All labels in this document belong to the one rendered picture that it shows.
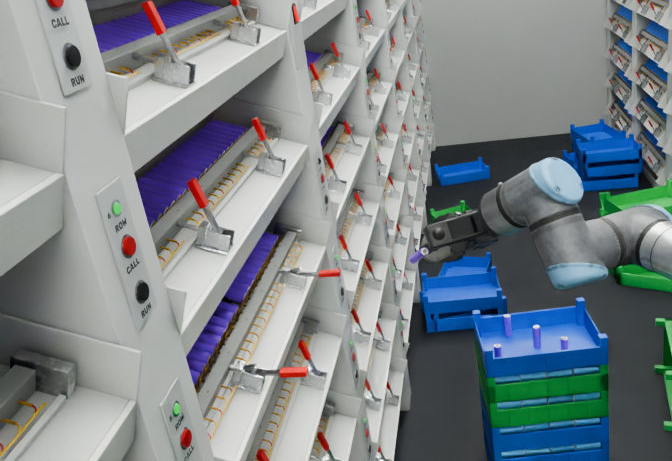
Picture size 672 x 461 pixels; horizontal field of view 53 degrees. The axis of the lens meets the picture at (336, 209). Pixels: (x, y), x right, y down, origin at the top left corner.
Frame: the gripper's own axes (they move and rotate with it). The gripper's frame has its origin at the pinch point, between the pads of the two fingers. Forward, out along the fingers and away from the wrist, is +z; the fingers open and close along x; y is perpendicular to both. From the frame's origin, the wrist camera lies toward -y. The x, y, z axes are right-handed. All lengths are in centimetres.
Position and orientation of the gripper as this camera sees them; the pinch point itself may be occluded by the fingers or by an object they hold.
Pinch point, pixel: (424, 251)
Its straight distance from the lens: 142.3
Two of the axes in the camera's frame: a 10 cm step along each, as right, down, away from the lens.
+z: -5.0, 3.8, 7.7
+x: -2.8, -9.2, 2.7
